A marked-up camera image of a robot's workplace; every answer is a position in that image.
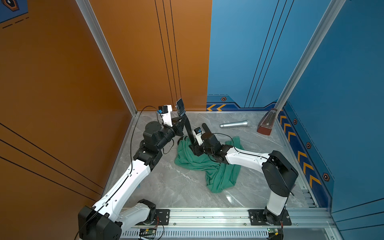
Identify black leather belt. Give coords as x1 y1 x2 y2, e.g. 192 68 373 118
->
176 98 205 150

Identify green trousers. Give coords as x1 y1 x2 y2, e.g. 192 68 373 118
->
175 136 241 193

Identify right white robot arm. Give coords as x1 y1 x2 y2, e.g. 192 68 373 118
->
191 129 299 226

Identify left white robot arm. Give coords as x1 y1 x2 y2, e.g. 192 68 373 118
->
75 115 191 240

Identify silver microphone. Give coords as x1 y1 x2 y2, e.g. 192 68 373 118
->
220 121 250 128

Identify red wooden metronome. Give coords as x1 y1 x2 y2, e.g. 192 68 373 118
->
257 109 277 136

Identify left green circuit board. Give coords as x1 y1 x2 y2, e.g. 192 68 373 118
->
139 228 157 239

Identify green circuit board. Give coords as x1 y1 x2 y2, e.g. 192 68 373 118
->
267 228 284 240
139 228 157 239

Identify right green circuit board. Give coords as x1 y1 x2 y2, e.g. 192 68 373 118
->
267 228 284 240

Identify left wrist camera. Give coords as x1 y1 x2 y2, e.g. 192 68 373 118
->
157 105 173 127

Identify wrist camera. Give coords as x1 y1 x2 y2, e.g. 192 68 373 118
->
157 105 173 127
193 127 204 146

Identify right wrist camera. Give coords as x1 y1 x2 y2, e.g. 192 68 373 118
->
193 127 204 146

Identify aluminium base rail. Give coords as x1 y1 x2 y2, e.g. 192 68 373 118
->
121 208 342 240

